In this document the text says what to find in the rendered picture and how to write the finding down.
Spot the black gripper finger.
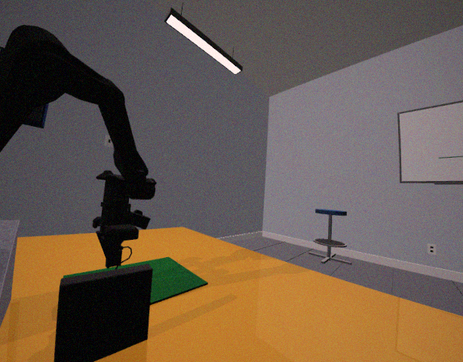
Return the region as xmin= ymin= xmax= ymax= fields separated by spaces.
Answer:
xmin=96 ymin=231 xmax=106 ymax=258
xmin=100 ymin=236 xmax=123 ymax=263

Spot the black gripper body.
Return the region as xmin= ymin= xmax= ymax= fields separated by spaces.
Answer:
xmin=93 ymin=198 xmax=139 ymax=242

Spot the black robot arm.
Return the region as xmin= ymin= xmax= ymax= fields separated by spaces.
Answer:
xmin=0 ymin=25 xmax=156 ymax=200

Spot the green circuit board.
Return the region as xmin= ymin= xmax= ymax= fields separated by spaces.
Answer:
xmin=63 ymin=257 xmax=208 ymax=305

